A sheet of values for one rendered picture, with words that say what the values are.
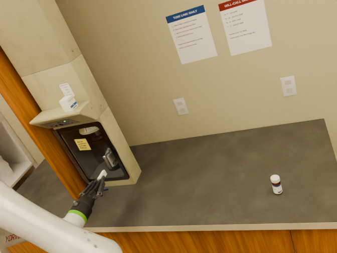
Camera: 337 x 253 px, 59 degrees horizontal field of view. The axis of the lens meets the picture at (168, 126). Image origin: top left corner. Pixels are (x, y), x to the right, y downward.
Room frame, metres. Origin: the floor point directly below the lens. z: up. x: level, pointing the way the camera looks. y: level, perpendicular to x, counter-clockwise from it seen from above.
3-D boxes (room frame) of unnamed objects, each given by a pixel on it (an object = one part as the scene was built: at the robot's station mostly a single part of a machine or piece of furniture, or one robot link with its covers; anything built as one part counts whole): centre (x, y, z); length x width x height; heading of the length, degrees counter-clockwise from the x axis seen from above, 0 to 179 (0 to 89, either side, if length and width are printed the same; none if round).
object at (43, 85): (1.60, 0.39, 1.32); 0.32 x 0.25 x 0.77; 64
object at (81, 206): (1.11, 0.52, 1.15); 0.09 x 0.06 x 0.12; 64
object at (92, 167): (1.48, 0.45, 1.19); 0.30 x 0.01 x 0.40; 63
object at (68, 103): (1.41, 0.40, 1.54); 0.05 x 0.05 x 0.06; 59
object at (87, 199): (1.17, 0.48, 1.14); 0.09 x 0.08 x 0.07; 154
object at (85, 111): (1.44, 0.47, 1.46); 0.32 x 0.11 x 0.10; 64
